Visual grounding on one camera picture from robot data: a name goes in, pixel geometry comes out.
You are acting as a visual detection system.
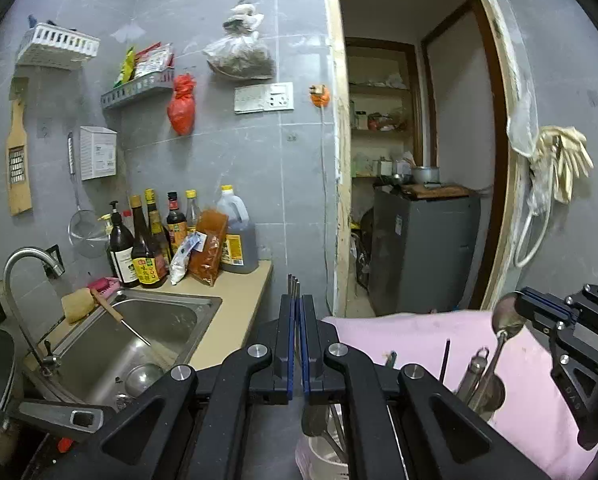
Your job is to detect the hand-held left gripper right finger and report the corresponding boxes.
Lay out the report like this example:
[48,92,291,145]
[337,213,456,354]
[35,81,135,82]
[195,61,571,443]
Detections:
[301,294,552,480]

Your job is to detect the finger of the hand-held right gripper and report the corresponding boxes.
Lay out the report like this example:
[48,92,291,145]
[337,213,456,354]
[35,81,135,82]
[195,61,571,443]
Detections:
[519,301,576,344]
[515,283,598,314]

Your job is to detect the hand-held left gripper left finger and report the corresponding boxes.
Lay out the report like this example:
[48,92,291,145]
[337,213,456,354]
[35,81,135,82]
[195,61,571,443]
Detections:
[39,294,297,480]

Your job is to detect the metal spoon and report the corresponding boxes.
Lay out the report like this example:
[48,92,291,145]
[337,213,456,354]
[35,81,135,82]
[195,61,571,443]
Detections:
[466,293,528,414]

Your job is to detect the metal tube with loop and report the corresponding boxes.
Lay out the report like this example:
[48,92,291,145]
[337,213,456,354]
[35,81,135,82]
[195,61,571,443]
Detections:
[455,347,490,402]

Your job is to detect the teal and black straw brush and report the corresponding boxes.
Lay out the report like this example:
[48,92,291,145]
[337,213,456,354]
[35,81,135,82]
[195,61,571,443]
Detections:
[438,338,452,387]

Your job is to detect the white utensil holder cup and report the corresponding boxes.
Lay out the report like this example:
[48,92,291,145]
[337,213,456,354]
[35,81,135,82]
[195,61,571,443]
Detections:
[295,400,353,480]

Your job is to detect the beige kitchen counter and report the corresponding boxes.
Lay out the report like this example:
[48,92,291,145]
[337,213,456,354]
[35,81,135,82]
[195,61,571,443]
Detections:
[188,258,274,377]

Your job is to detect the pink floral cloth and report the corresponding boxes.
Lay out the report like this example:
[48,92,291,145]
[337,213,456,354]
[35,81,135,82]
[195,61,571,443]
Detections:
[323,309,598,480]

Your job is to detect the large oil jug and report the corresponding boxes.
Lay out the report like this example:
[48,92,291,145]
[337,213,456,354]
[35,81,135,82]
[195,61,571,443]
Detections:
[215,185,260,275]

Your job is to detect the orange spice packet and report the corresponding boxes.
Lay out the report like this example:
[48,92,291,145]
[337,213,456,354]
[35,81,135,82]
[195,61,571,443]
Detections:
[186,209,229,287]

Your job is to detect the grey cabinet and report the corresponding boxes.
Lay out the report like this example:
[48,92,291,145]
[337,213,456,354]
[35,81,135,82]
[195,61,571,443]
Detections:
[367,186,482,317]

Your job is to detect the white blue packet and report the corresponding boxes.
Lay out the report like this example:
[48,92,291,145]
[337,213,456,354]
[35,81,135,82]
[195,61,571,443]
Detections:
[169,232,203,285]

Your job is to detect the cream rubber gloves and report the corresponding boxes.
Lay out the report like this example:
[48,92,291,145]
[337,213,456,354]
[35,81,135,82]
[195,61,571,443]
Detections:
[529,125,595,205]

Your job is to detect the stainless steel sink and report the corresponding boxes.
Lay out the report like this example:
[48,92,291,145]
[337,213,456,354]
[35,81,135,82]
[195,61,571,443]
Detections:
[28,287,224,412]

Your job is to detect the metal bowl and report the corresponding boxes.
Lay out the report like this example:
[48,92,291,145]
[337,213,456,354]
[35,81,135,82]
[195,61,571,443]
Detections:
[124,362,166,397]

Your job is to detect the wooden chopping board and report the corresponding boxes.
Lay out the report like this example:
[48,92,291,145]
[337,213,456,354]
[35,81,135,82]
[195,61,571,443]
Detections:
[401,183,473,199]

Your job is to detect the clear bottle yellow cap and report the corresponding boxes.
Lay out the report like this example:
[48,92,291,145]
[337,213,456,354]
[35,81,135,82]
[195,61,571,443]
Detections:
[184,189,203,237]

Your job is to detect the dark sauce bottle yellow label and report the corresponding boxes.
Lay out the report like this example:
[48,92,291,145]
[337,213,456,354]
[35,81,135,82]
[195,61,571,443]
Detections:
[128,195,169,290]

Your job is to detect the clear hanging plastic bag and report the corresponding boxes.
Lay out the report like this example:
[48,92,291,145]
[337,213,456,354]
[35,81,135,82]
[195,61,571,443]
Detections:
[507,74,556,212]

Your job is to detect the dark bottle red cap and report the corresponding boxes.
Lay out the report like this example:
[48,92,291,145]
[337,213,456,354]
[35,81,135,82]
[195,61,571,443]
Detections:
[165,191,189,249]

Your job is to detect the metal pot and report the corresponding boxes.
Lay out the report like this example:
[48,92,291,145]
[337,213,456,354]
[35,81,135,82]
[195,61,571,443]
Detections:
[411,165,441,186]

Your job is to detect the tall dark bottle yellow cap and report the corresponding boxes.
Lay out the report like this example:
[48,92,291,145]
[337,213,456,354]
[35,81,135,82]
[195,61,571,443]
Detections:
[144,188,173,267]

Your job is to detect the dark pump bottle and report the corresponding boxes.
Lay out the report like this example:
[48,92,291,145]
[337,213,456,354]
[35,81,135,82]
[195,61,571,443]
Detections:
[106,200,141,289]

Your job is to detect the yellow sponge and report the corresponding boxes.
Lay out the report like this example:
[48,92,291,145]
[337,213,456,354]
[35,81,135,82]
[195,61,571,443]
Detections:
[61,287,98,325]

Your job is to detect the metal strainer ladle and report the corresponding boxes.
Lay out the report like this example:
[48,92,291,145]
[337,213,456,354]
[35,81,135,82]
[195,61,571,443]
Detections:
[66,132,106,259]

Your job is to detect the wooden shelf unit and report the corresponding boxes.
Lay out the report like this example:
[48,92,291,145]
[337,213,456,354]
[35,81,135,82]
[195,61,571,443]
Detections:
[346,39,423,182]

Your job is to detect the red plastic bag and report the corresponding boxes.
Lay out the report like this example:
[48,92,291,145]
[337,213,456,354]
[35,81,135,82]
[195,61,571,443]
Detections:
[166,74,198,137]

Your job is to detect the metal faucet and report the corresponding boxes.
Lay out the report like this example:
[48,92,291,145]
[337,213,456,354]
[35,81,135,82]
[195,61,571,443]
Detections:
[2,246,66,377]

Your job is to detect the clear bag of dried goods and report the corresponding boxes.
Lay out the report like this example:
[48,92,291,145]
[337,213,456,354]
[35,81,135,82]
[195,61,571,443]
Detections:
[201,0,276,81]

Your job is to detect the red white snack packets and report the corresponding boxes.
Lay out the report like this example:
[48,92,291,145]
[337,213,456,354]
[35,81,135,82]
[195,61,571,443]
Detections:
[134,42,175,81]

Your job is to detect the wooden grater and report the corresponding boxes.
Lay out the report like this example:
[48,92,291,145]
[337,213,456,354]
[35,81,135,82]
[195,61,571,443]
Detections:
[5,77,34,217]

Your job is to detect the yellow green snack packet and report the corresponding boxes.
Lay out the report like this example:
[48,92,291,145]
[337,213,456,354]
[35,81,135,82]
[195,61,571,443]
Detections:
[114,46,138,86]

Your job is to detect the white hose loop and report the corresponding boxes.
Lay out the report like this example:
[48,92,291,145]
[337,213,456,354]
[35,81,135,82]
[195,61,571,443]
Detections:
[512,204,553,269]

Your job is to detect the wooden handled skewer tool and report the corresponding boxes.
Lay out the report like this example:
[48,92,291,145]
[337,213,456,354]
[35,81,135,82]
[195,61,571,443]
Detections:
[90,287,153,347]

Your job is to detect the wooden door frame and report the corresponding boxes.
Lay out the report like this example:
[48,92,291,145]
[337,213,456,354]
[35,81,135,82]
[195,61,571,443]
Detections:
[323,0,524,317]

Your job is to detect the white wall socket panel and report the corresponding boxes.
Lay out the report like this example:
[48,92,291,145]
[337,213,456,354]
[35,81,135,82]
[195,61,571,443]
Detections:
[233,81,295,114]

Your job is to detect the white box on wall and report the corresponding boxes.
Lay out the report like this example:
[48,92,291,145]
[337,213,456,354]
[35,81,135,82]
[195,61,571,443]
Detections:
[79,125,119,182]

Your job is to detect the grey wall shelf basket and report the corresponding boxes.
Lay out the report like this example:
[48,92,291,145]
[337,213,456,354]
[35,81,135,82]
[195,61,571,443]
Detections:
[100,67,176,111]

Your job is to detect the white plastic wall basket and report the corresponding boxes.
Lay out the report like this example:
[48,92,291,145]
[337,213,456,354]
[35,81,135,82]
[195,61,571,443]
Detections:
[14,22,101,72]

